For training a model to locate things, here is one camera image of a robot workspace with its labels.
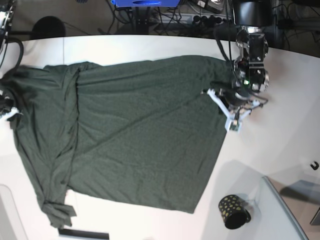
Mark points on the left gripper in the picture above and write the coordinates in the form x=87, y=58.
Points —
x=235, y=103

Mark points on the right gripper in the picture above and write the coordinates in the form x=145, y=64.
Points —
x=8, y=108

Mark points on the dark green t-shirt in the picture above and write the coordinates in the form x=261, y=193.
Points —
x=141, y=133

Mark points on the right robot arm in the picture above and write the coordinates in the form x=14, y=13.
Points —
x=7, y=11

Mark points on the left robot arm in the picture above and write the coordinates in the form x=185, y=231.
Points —
x=250, y=17

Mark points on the white power strip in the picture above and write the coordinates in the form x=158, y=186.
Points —
x=185, y=18

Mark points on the black round stool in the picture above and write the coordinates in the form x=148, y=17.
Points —
x=48, y=27

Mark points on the small black hook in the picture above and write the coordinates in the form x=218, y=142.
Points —
x=315, y=165

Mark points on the black mug with gold dots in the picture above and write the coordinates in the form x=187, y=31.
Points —
x=233, y=212

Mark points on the grey tray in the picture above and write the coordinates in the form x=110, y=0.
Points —
x=302, y=201

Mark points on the white slotted plate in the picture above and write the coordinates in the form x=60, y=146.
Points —
x=83, y=235

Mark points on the blue box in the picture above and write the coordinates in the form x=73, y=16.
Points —
x=145, y=3

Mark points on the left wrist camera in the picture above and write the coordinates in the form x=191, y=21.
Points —
x=233, y=125

